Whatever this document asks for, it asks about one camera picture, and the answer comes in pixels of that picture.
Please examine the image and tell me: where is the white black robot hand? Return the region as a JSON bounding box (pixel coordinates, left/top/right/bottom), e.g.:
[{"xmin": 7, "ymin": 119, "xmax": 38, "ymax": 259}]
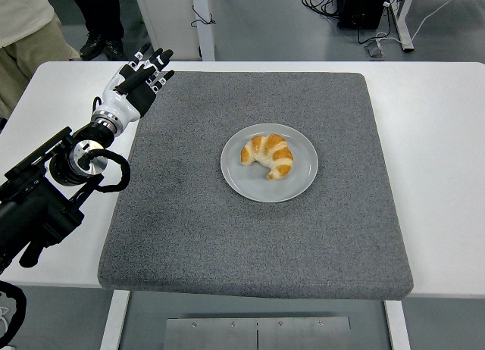
[{"xmin": 99, "ymin": 42, "xmax": 175, "ymax": 122}]

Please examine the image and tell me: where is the golden croissant bread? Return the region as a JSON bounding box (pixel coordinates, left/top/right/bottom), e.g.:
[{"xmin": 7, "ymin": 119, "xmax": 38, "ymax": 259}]
[{"xmin": 240, "ymin": 133, "xmax": 295, "ymax": 180}]

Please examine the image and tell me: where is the round grey plate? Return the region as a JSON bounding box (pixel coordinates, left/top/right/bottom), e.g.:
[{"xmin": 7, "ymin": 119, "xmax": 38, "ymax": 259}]
[{"xmin": 220, "ymin": 123, "xmax": 319, "ymax": 204}]

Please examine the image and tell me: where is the grey metal plate with screws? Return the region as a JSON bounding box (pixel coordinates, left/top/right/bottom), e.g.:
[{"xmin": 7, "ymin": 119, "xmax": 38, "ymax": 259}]
[{"xmin": 165, "ymin": 316, "xmax": 352, "ymax": 350}]

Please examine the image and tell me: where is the white cabinet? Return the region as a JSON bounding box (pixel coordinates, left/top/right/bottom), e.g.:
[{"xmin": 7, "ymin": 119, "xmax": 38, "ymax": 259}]
[{"xmin": 131, "ymin": 0, "xmax": 202, "ymax": 61}]

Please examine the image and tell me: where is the person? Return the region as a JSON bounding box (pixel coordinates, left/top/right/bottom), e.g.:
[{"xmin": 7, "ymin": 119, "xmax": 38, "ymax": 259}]
[
  {"xmin": 0, "ymin": 0, "xmax": 83, "ymax": 120},
  {"xmin": 66, "ymin": 0, "xmax": 128, "ymax": 62}
]

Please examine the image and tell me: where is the grey felt mat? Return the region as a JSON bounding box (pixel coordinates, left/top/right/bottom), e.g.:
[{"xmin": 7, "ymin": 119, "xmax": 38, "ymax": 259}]
[{"xmin": 97, "ymin": 70, "xmax": 414, "ymax": 302}]

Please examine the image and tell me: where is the white table leg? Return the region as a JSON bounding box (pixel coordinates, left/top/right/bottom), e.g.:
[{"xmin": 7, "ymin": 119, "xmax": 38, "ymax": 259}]
[
  {"xmin": 383, "ymin": 299, "xmax": 412, "ymax": 350},
  {"xmin": 99, "ymin": 290, "xmax": 130, "ymax": 350}
]

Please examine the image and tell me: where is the black computer case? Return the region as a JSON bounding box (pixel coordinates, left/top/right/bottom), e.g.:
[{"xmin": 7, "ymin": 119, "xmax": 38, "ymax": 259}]
[{"xmin": 336, "ymin": 0, "xmax": 391, "ymax": 30}]

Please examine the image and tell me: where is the white desk leg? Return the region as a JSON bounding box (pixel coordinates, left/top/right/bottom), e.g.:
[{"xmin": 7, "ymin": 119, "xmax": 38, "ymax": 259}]
[{"xmin": 386, "ymin": 0, "xmax": 415, "ymax": 52}]

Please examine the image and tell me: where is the white furniture post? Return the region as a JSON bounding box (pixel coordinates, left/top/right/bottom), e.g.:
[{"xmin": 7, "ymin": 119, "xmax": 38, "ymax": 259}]
[{"xmin": 190, "ymin": 0, "xmax": 216, "ymax": 62}]

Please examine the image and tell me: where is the thin black cable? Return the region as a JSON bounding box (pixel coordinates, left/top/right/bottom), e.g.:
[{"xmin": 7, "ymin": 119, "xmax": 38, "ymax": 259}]
[{"xmin": 189, "ymin": 5, "xmax": 217, "ymax": 29}]

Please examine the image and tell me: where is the long white cable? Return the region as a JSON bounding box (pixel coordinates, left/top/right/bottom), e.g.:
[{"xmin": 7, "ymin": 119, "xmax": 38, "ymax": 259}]
[{"xmin": 374, "ymin": 0, "xmax": 463, "ymax": 48}]

